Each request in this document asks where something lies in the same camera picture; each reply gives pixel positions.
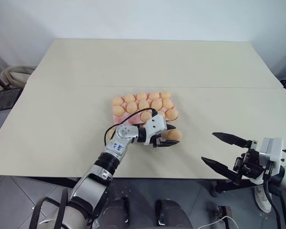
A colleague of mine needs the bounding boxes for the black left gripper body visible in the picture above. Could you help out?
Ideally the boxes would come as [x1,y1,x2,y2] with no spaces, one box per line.
[150,130,169,147]

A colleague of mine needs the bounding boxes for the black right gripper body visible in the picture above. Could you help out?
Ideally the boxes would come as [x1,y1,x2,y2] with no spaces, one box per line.
[233,140,266,180]

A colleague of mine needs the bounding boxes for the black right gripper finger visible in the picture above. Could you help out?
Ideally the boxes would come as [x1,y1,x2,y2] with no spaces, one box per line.
[212,132,253,149]
[201,156,244,186]

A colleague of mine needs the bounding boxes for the pink egg tray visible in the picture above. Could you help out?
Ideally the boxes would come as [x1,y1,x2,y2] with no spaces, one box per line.
[110,92,180,126]

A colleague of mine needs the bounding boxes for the white shoe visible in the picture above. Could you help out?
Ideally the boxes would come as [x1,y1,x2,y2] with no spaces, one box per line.
[254,185,273,214]

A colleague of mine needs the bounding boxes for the black brown floor box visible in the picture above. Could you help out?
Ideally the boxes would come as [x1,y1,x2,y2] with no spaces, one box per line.
[215,205,235,229]

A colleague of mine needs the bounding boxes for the black mesh chair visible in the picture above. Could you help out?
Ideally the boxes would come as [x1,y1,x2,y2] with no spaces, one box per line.
[0,70,23,113]

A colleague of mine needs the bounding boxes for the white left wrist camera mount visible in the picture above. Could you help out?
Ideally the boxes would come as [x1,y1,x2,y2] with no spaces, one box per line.
[143,114,169,146]

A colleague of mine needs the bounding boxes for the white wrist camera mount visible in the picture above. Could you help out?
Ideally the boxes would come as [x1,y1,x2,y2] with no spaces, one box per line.
[258,137,286,168]
[143,114,169,146]

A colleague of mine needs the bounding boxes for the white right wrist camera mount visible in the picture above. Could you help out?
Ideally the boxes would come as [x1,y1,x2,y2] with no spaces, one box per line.
[258,137,286,168]

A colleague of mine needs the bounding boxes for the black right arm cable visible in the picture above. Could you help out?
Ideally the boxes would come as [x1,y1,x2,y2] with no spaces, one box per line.
[263,175,281,229]

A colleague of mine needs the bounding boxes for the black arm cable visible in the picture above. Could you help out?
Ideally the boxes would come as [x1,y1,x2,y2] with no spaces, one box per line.
[103,108,158,146]
[263,175,281,229]

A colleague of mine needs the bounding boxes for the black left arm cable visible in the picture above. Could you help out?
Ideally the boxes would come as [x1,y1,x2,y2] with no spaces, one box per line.
[103,108,158,146]

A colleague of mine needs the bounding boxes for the white floor cable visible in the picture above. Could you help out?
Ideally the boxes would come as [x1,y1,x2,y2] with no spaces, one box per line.
[199,215,232,229]

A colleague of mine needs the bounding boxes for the black robot body straps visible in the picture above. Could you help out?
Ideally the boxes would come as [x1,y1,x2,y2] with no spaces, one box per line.
[30,187,70,229]

